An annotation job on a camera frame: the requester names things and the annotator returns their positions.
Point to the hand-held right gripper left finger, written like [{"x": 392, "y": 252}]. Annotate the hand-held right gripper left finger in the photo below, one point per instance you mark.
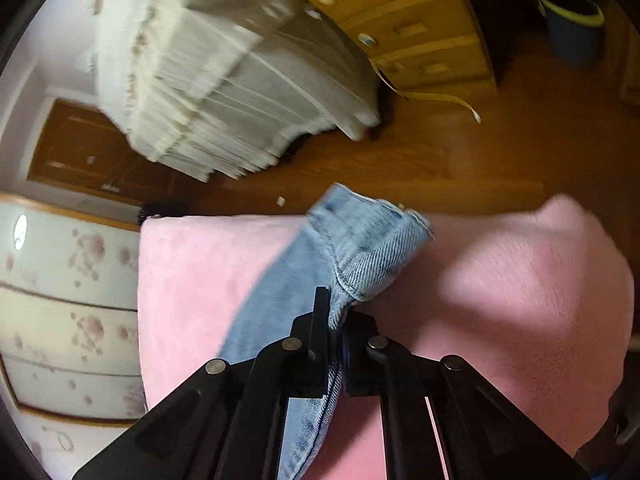
[{"x": 317, "y": 355}]

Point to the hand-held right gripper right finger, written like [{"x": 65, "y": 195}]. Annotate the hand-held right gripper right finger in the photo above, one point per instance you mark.
[{"x": 357, "y": 360}]

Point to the blue denim jeans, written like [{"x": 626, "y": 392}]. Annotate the blue denim jeans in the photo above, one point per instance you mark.
[{"x": 360, "y": 245}]

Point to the pink fleece blanket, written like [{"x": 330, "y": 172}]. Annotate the pink fleece blanket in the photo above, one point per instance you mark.
[{"x": 500, "y": 310}]

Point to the white floral wardrobe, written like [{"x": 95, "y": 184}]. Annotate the white floral wardrobe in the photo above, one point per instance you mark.
[{"x": 60, "y": 310}]

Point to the white pleated fringed cover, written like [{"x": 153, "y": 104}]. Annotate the white pleated fringed cover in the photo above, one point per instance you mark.
[{"x": 225, "y": 85}]

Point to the brown wooden door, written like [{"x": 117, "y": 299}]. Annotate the brown wooden door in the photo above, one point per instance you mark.
[{"x": 75, "y": 150}]

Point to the yellow wooden dresser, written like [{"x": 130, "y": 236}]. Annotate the yellow wooden dresser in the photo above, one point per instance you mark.
[{"x": 425, "y": 25}]

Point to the blue bucket with green rim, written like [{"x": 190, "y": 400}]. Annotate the blue bucket with green rim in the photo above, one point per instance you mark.
[{"x": 572, "y": 35}]

